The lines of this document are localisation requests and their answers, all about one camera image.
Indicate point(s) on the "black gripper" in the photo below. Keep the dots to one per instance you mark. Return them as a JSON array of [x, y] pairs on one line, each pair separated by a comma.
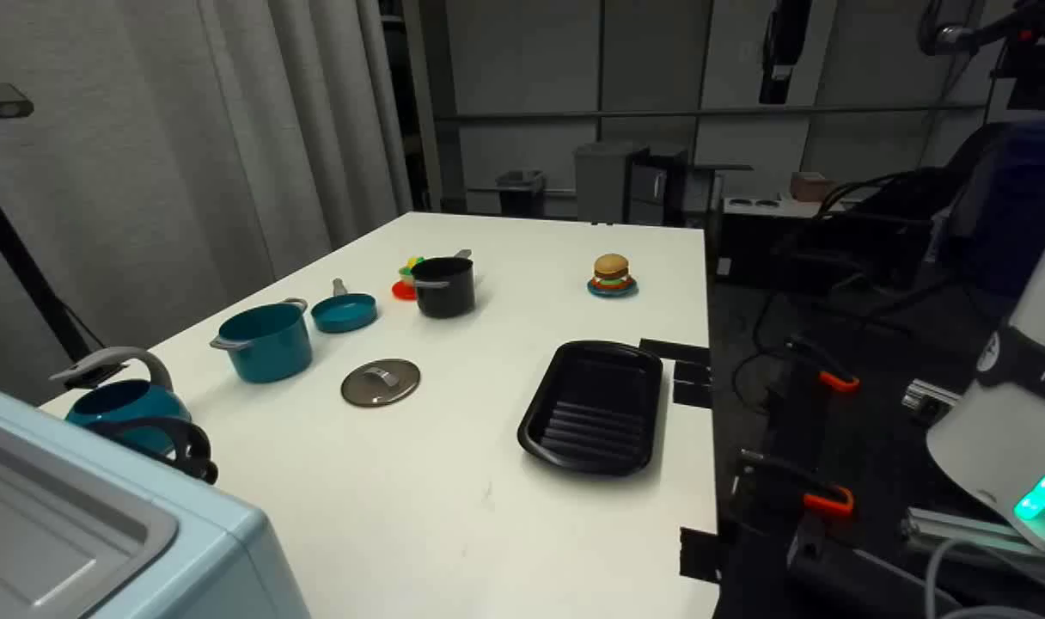
[[788, 32]]

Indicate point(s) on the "grey metal pot lid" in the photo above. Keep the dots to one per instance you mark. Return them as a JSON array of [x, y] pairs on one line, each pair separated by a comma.
[[379, 382]]

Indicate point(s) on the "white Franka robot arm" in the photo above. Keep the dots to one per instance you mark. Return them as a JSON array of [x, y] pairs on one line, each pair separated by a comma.
[[1005, 434]]

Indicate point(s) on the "black toy pot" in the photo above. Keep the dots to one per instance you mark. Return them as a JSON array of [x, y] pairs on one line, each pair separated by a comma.
[[446, 289]]

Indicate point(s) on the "large teal toy pot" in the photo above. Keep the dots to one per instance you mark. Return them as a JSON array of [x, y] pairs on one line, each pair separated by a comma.
[[270, 342]]

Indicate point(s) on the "beige tape roll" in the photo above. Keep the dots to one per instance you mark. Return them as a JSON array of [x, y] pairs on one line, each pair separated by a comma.
[[814, 188]]

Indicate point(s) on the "black equipment case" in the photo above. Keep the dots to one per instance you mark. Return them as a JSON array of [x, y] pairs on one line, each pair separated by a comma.
[[774, 243]]

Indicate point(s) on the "black office chair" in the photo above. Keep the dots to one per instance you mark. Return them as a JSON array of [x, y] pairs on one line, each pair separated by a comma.
[[890, 217]]

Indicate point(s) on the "grey metal cabinet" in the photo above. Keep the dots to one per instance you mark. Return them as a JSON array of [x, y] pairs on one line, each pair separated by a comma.
[[609, 179]]

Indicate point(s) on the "toy hamburger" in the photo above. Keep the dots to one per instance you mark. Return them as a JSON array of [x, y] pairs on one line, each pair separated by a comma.
[[609, 271]]

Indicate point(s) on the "small teal plate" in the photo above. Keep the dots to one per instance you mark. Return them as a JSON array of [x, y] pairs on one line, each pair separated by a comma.
[[598, 289]]

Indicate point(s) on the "small black bin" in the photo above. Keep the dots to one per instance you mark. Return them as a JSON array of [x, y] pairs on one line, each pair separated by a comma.
[[521, 195]]

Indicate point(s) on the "black ridged grill tray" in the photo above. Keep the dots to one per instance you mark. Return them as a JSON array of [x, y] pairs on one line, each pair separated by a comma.
[[594, 407]]

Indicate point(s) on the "yellow toy piece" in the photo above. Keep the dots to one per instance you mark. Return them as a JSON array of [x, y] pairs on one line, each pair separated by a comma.
[[415, 263]]

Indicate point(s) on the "green toy piece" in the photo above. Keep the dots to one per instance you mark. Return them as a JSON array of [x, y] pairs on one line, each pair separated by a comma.
[[408, 272]]

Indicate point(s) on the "red toy disc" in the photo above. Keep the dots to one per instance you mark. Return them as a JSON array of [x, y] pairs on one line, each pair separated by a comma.
[[405, 289]]

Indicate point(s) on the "black robot mounting stand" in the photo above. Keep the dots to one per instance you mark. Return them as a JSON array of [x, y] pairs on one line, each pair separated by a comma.
[[774, 552]]

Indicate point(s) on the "aluminium profile bar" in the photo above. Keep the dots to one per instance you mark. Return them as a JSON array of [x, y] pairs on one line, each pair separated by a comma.
[[970, 530]]

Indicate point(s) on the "small teal toy saucepan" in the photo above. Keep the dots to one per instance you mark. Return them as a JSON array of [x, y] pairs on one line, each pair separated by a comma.
[[345, 312]]

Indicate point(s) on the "grey curtain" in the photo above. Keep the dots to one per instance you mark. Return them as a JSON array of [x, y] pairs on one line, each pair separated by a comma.
[[147, 115]]

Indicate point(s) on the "teal toy kettle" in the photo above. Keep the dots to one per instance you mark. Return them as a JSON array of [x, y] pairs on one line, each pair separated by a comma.
[[130, 415]]

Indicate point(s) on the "light blue toy oven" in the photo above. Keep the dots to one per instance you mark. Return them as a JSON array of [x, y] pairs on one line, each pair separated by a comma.
[[88, 526]]

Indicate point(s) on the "grey horizontal metal rail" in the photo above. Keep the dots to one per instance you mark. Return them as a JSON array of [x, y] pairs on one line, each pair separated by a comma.
[[661, 115]]

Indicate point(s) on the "black table edge bracket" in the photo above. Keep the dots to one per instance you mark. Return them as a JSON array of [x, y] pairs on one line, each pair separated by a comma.
[[680, 357], [701, 554]]

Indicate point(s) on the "black camera tripod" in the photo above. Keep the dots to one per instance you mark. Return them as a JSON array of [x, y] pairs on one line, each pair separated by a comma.
[[20, 263]]

